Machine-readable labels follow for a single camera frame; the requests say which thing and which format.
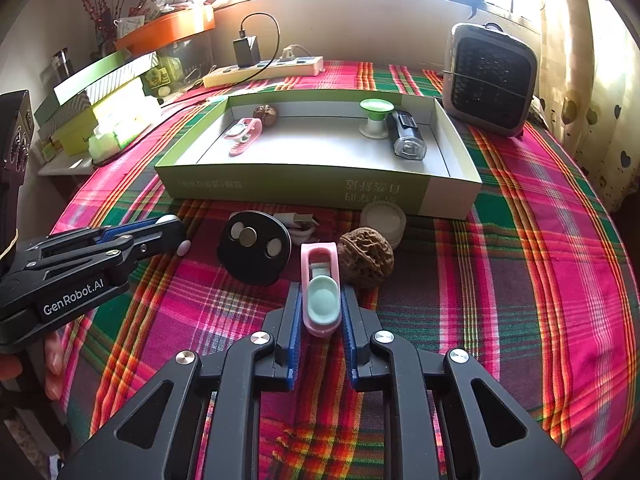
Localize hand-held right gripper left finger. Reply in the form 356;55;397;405
57;282;303;480

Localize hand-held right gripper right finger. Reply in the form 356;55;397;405
341;287;583;480

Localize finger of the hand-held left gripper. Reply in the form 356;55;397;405
15;217;168;263
9;217;189;297

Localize pink clip with mint pad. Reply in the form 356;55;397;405
300;241;344;337
223;117;264;157

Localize large brown walnut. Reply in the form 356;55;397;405
336;227;395;289

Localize white usb cable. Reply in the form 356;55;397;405
272;211;321;248

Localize small clear round jar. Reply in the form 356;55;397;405
360;200;407;250

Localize green and white cardboard box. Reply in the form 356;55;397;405
154;89;483;220

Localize black flashlight with clear end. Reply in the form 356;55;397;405
387;109;429;161

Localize green and white mushroom knob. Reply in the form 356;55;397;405
358;98;396;140

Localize person's left hand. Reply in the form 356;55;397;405
0;335;67;401

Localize black disc with white circles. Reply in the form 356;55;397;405
217;210;292;287

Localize green and white tissue pack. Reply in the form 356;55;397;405
87;127;123;163

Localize white shelf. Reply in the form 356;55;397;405
37;152;96;177

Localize olive green box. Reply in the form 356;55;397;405
50;115;98;158

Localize yellow-green box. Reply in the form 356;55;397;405
92;80;161;133

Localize grey striped box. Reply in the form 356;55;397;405
35;92;93;126

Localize black box with circle print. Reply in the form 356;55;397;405
0;90;35;186

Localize flat green box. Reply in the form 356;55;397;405
52;51;158;106

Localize small green packet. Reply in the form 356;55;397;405
145;57;183;88

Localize dark jar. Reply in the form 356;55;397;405
50;47;71;83

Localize glass tank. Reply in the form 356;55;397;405
155;35;217;88

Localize white mug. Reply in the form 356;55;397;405
113;15;146;40

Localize orange tray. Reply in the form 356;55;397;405
115;6;216;52

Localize black charger adapter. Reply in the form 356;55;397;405
234;35;261;68

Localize red berry branches in vase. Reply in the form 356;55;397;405
67;0;138;46

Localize white power strip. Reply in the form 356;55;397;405
202;55;324;89

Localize grey portable fan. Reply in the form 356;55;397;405
442;21;540;138

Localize heart print curtain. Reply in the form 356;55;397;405
537;0;640;211

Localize black charger cable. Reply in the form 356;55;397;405
239;12;282;73

